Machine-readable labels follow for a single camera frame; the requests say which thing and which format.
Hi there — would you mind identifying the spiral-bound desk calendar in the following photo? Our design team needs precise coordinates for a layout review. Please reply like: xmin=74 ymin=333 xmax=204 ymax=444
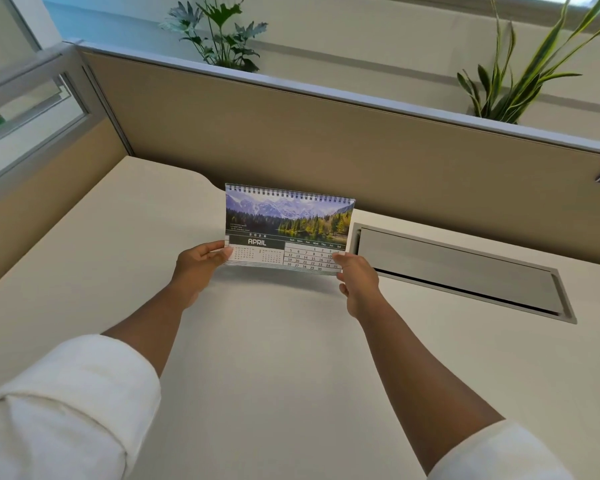
xmin=223 ymin=183 xmax=356 ymax=277

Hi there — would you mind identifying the person's right forearm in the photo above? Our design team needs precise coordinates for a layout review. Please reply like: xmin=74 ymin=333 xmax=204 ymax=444
xmin=354 ymin=295 xmax=576 ymax=480

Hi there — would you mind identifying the glass side partition panel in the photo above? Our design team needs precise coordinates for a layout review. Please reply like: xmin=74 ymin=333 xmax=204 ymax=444
xmin=0 ymin=0 xmax=133 ymax=205

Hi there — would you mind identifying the grey desk cable tray lid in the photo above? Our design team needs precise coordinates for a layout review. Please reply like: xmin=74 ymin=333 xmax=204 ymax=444
xmin=346 ymin=223 xmax=578 ymax=325

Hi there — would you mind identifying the person's left hand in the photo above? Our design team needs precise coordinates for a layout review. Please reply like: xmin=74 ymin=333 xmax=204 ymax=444
xmin=170 ymin=240 xmax=234 ymax=310

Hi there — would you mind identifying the long-leaf green plant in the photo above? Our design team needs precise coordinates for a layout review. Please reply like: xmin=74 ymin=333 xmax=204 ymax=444
xmin=456 ymin=0 xmax=600 ymax=125

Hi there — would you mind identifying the broad-leaf green plant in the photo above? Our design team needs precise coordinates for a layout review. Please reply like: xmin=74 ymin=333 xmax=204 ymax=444
xmin=158 ymin=0 xmax=269 ymax=73

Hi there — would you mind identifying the person's right hand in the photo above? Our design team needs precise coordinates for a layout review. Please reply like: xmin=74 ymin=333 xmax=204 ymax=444
xmin=332 ymin=252 xmax=383 ymax=319

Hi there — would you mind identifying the person's left forearm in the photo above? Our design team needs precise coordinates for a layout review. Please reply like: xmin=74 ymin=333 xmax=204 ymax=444
xmin=0 ymin=284 xmax=191 ymax=480

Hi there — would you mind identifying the beige desk partition panel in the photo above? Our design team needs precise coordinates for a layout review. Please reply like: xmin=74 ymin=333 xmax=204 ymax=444
xmin=74 ymin=41 xmax=600 ymax=268

